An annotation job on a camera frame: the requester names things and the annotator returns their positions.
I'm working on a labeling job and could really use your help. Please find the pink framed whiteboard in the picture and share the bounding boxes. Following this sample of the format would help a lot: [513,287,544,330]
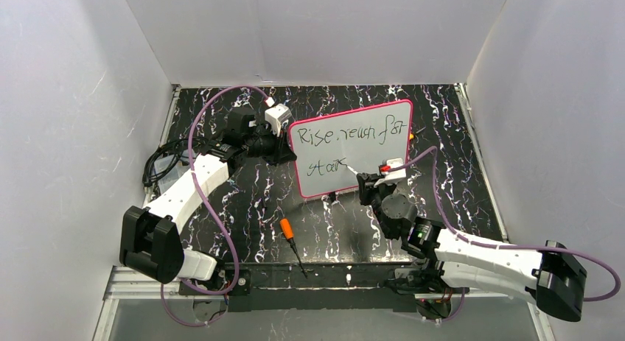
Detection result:
[288,99,413,198]

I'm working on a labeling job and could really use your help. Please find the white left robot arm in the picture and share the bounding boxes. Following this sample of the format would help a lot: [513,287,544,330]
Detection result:
[119,104,296,284]

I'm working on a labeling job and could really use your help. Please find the white black whiteboard marker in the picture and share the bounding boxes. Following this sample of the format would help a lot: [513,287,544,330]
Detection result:
[346,165,358,175]

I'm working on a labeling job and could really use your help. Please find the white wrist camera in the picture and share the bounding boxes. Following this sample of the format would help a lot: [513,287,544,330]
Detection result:
[265,97,292,137]
[374,158,407,187]

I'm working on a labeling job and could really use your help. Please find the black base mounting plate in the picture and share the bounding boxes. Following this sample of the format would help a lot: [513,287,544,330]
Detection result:
[180,262,465,316]

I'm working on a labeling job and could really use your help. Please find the orange handled screwdriver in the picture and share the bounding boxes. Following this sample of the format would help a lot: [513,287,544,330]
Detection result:
[279,218,308,278]

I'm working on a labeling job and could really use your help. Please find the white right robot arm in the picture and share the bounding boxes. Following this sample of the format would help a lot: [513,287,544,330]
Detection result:
[356,173,587,322]

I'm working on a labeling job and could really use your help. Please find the clear plastic screw box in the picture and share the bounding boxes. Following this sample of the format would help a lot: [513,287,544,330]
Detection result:
[152,155,187,194]

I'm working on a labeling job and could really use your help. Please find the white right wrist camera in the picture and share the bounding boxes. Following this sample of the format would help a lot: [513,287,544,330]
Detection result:
[374,158,407,187]

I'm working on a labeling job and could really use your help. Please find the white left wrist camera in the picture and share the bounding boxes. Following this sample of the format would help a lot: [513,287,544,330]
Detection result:
[265,97,292,137]

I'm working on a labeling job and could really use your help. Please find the black coiled ethernet cable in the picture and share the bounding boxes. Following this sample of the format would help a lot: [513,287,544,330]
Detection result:
[142,138,201,189]

